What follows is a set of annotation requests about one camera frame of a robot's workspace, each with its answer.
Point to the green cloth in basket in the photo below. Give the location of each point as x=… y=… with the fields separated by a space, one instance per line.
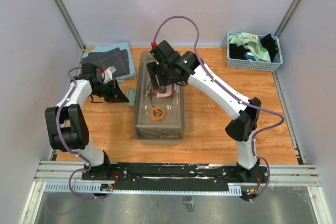
x=243 y=43

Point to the light blue folded cloth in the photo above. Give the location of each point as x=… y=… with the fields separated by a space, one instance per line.
x=122 y=46

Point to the dark grey checked cloth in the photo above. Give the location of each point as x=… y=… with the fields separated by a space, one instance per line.
x=113 y=58

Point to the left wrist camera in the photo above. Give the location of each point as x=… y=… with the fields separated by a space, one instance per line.
x=107 y=75

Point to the aluminium frame rail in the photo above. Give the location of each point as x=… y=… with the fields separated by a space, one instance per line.
x=58 y=176

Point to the orange tape measure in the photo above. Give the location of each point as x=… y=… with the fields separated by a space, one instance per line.
x=157 y=113

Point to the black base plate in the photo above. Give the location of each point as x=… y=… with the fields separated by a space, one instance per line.
x=176 y=177

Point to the yellow handled pliers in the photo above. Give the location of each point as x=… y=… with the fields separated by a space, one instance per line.
x=148 y=91

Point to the black cloth in basket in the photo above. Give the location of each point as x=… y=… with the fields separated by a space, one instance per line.
x=269 y=43

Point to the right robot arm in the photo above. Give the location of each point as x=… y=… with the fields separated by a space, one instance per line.
x=170 y=67

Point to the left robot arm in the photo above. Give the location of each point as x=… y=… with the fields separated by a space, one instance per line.
x=66 y=125

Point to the grey plastic tool box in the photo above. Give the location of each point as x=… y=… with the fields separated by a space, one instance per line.
x=169 y=130

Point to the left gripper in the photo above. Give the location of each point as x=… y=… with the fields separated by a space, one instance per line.
x=116 y=95

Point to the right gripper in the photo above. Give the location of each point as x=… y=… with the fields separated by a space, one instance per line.
x=153 y=70

